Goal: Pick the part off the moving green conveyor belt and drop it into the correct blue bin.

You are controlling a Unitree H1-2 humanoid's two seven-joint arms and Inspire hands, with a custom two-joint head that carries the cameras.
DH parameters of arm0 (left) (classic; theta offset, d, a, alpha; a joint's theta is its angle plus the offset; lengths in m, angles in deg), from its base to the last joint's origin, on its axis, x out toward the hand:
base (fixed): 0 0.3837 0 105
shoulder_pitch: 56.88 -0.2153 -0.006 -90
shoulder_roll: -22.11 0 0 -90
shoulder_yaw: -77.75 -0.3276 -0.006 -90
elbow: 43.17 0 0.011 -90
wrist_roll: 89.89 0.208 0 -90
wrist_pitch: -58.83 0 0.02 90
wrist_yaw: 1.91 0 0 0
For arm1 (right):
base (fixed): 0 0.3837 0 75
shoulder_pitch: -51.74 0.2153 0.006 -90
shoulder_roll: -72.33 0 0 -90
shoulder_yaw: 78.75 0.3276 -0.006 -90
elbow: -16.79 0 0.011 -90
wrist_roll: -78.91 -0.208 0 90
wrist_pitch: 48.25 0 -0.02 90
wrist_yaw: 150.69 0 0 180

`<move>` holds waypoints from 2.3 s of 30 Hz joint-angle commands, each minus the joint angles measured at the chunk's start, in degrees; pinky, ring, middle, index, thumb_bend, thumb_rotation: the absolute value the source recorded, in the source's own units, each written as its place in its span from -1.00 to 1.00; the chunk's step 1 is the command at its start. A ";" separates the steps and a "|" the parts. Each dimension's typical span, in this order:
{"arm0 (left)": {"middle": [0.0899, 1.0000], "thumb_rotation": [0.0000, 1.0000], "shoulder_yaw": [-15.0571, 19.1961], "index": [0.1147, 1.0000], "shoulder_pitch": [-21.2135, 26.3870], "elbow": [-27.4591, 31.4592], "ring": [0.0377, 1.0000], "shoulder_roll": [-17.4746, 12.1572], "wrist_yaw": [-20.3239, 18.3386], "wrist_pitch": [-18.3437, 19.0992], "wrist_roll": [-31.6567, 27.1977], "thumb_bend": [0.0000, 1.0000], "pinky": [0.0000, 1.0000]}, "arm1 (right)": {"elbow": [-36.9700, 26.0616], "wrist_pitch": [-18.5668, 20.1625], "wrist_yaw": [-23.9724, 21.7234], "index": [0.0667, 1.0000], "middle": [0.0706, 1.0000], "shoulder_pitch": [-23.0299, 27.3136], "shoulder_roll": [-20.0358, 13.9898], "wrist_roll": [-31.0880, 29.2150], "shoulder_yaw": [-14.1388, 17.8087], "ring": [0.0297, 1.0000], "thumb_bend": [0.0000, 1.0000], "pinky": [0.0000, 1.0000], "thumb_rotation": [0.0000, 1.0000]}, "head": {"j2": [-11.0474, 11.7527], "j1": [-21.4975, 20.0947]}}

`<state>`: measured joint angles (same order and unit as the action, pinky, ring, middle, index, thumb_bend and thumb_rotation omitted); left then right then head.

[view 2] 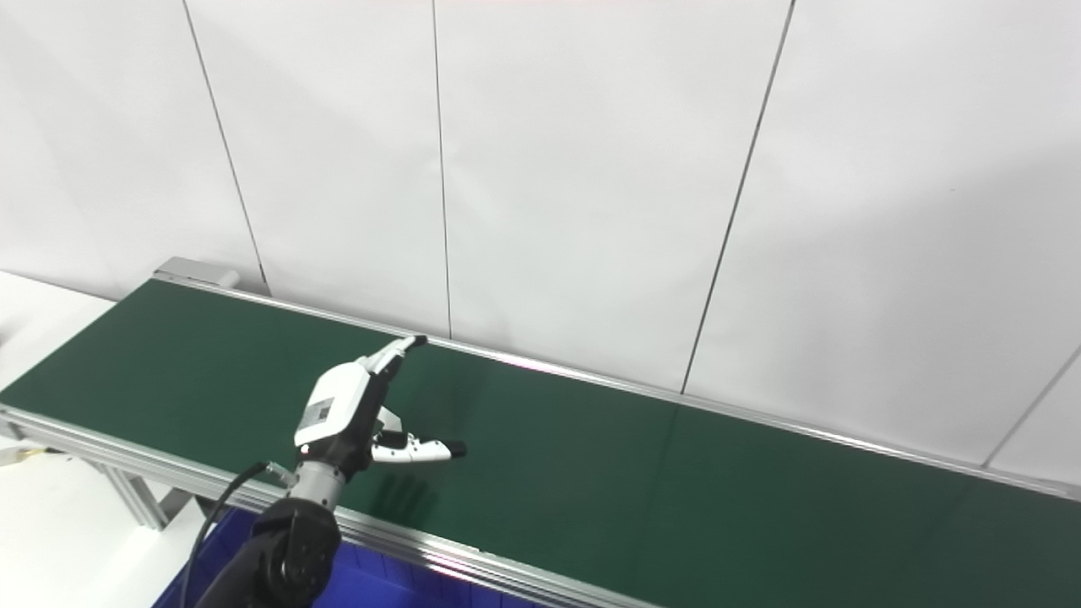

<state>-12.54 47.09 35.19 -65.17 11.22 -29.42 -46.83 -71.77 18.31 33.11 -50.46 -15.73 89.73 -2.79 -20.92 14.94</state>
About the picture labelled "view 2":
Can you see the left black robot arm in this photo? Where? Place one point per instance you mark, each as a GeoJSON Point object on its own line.
{"type": "Point", "coordinates": [287, 549]}

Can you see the grey aluminium conveyor leg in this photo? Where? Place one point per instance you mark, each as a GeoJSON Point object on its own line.
{"type": "Point", "coordinates": [139, 498]}

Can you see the green conveyor belt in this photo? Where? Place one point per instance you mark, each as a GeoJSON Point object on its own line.
{"type": "Point", "coordinates": [633, 473]}

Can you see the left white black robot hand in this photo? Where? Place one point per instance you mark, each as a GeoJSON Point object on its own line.
{"type": "Point", "coordinates": [334, 405]}

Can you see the blue plastic bin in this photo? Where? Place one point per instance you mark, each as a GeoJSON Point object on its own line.
{"type": "Point", "coordinates": [372, 583]}

